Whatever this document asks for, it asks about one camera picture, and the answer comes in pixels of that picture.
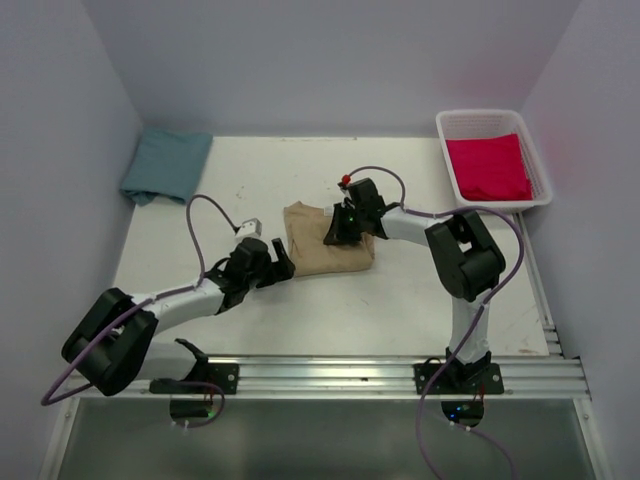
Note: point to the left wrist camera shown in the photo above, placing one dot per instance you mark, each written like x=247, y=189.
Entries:
x=251, y=228

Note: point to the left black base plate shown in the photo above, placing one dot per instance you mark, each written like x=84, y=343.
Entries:
x=223, y=375

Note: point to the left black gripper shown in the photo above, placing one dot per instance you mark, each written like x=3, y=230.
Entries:
x=278, y=270

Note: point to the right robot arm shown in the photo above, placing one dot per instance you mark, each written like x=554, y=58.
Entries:
x=467, y=261

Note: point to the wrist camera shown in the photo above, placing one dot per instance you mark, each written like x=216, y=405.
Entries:
x=344, y=186
x=251, y=228

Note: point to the white plastic basket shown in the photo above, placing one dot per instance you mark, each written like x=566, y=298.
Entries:
x=490, y=123

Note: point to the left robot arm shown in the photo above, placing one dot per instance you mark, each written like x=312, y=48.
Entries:
x=116, y=342

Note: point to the beige t shirt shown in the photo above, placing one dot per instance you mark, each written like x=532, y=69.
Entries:
x=306, y=228

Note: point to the aluminium rail frame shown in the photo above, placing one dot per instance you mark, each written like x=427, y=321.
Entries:
x=329, y=360

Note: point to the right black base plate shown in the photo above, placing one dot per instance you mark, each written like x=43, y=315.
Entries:
x=492, y=377

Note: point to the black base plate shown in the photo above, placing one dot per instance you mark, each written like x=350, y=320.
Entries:
x=223, y=375
x=492, y=377

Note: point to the teal folded t shirt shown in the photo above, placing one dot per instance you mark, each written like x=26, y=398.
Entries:
x=166, y=164

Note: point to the red folded t shirt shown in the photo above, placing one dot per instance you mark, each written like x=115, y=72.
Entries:
x=490, y=169

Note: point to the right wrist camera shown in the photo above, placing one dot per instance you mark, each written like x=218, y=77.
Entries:
x=344, y=186

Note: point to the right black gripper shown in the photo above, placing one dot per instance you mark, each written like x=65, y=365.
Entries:
x=338, y=234

